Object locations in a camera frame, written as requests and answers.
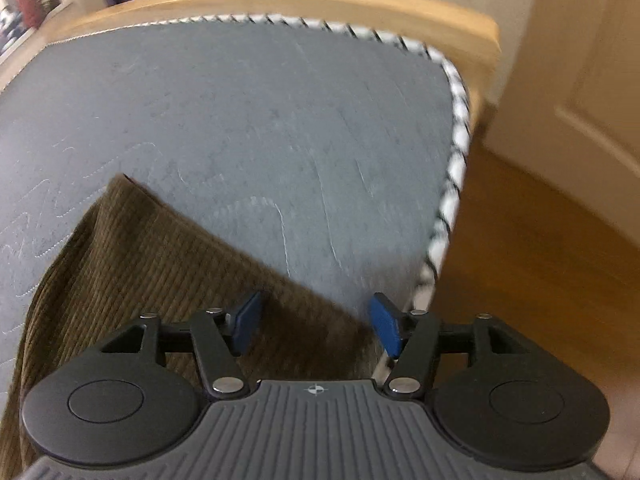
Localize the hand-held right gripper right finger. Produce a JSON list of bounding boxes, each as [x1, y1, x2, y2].
[[367, 292, 527, 403]]

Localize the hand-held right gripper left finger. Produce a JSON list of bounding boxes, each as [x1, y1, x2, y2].
[[99, 291, 265, 401]]

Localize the brown corduroy pants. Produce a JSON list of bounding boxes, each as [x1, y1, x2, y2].
[[0, 173, 390, 467]]

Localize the grey quilted mattress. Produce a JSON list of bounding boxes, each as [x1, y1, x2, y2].
[[0, 14, 474, 397]]

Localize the cardboard box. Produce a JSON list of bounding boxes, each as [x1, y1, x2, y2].
[[486, 0, 640, 242]]

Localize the red object at top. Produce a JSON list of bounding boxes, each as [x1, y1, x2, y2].
[[0, 0, 76, 65]]

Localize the wooden bed frame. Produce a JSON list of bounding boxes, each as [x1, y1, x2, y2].
[[0, 0, 502, 133]]

